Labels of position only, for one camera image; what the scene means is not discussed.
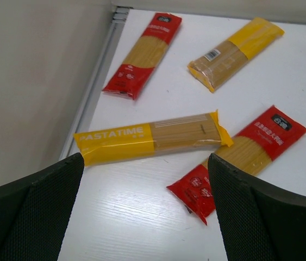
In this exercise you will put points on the yellow pasta bag with barcode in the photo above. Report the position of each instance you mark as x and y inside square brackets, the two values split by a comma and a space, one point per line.
[218, 65]

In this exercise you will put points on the aluminium rail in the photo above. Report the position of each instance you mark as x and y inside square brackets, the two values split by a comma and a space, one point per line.
[86, 109]

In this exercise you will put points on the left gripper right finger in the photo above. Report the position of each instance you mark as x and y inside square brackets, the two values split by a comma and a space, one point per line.
[258, 220]

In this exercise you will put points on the red pasta bag near centre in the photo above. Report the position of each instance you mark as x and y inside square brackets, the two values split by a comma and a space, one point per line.
[255, 147]

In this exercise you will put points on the red pasta bag far left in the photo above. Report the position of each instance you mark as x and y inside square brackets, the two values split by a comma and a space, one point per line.
[143, 58]

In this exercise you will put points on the red pasta bag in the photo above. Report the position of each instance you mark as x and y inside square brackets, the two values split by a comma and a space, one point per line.
[143, 58]
[255, 147]

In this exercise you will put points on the yellow Pastatime pasta bag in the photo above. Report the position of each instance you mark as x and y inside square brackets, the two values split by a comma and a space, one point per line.
[149, 139]

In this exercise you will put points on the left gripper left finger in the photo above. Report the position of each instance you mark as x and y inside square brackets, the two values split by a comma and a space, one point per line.
[35, 211]

